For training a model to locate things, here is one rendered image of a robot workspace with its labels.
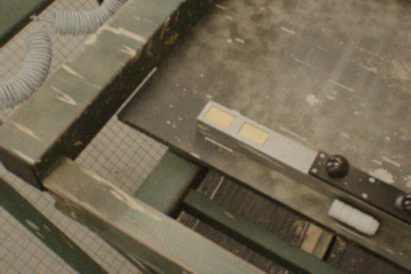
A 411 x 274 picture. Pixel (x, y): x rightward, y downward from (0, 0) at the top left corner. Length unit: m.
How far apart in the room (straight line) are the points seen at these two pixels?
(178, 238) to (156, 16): 0.44
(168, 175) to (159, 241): 0.18
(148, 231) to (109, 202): 0.08
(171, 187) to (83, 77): 0.25
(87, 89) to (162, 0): 0.26
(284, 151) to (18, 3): 0.84
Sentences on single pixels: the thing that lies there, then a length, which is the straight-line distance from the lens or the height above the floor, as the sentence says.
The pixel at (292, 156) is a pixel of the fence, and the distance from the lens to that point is 0.89.
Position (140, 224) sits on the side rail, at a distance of 0.81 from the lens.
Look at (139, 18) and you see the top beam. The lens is 1.01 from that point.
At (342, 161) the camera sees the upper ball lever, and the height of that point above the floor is 1.54.
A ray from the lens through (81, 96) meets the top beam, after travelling 0.89.
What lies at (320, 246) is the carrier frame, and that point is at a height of 0.79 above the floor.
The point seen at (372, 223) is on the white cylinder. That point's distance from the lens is 0.88.
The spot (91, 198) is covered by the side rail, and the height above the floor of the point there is 1.75.
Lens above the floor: 1.89
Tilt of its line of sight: 12 degrees down
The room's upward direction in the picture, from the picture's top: 46 degrees counter-clockwise
